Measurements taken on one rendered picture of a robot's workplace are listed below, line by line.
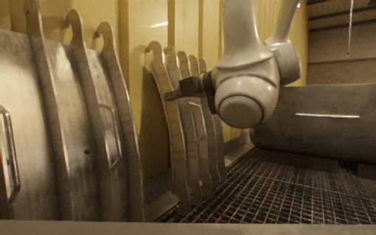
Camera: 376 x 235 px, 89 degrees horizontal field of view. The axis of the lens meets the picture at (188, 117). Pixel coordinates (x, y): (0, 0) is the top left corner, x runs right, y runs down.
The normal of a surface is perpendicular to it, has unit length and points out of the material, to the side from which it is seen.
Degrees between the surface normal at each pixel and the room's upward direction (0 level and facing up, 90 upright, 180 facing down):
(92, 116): 90
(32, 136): 75
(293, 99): 88
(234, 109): 125
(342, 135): 93
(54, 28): 90
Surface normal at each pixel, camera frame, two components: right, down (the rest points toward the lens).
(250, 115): -0.42, 0.63
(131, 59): 0.84, 0.05
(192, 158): -0.55, 0.07
